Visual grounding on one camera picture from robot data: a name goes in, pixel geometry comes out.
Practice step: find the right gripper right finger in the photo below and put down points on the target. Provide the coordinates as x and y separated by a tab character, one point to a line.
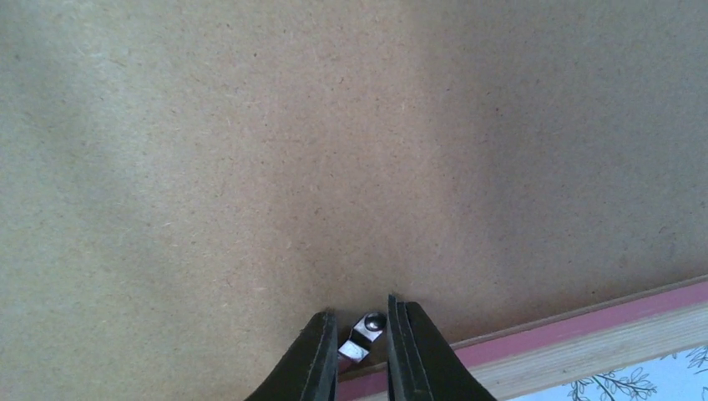
421	365

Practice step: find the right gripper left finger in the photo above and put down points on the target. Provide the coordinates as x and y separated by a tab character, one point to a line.
309	368

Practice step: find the brown frame backing board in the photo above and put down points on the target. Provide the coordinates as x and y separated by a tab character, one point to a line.
184	183

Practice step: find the small metal retaining clip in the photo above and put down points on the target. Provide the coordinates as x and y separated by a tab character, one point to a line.
363	334

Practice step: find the pink wooden picture frame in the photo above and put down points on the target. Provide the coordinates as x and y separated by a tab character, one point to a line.
559	350

